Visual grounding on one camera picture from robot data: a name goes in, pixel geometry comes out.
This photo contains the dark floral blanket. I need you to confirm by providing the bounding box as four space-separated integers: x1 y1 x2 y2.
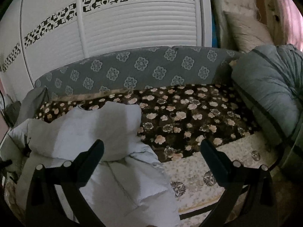
35 84 261 164

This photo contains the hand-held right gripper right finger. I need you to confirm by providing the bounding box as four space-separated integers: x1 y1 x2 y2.
200 138 276 227

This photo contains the grey patterned sofa backrest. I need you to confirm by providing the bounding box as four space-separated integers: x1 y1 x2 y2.
34 45 242 98

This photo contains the grey-green bundled quilt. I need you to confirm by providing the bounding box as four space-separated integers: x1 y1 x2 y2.
231 44 303 178

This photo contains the beige floral blanket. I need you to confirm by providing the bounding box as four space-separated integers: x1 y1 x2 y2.
0 132 286 227

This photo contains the white louvered wardrobe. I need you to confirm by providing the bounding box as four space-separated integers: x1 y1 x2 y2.
0 0 213 89

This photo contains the beige pillow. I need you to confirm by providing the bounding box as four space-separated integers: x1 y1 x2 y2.
224 11 275 54

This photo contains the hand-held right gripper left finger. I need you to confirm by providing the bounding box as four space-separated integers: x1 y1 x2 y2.
26 139 107 227

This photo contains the light blue padded jacket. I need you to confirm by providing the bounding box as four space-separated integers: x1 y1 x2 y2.
7 101 181 227

